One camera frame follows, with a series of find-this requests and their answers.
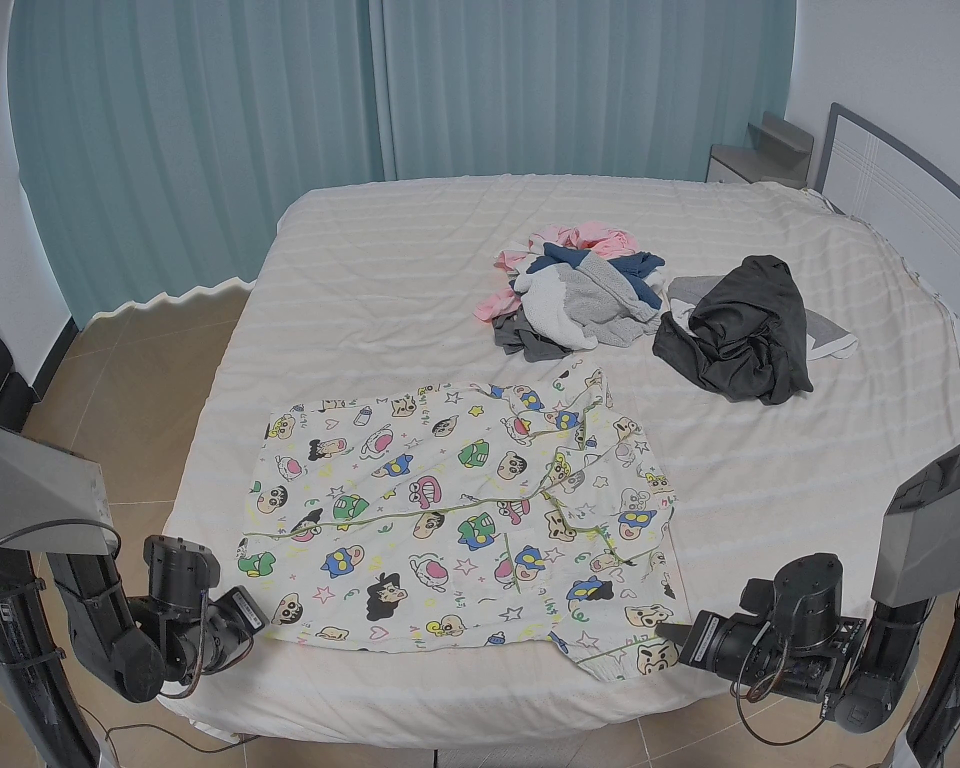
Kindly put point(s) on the bed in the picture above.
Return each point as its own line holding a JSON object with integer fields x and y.
{"x": 375, "y": 300}

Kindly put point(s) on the grey garment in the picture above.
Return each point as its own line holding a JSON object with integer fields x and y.
{"x": 829, "y": 337}

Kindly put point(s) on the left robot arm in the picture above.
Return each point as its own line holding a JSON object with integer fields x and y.
{"x": 112, "y": 637}

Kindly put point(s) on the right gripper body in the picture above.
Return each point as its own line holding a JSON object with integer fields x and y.
{"x": 712, "y": 637}

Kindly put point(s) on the dark grey cabinet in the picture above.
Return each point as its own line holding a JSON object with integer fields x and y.
{"x": 15, "y": 390}

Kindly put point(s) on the white printed pyjama top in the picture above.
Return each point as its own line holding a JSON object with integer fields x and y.
{"x": 450, "y": 525}

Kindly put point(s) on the grey bedside table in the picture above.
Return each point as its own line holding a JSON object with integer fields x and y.
{"x": 742, "y": 165}

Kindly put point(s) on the blue-green curtain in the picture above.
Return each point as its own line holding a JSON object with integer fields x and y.
{"x": 585, "y": 90}
{"x": 187, "y": 150}

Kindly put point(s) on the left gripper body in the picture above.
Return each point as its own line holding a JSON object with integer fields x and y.
{"x": 236, "y": 622}

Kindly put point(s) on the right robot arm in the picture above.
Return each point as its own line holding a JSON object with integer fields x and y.
{"x": 900, "y": 562}

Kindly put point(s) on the black garment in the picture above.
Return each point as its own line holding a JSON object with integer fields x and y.
{"x": 750, "y": 337}

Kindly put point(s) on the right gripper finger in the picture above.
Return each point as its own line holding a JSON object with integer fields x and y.
{"x": 673, "y": 634}

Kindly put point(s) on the pile of clothes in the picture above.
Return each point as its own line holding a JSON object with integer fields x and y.
{"x": 585, "y": 307}

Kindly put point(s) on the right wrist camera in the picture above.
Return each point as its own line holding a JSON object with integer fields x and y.
{"x": 757, "y": 600}

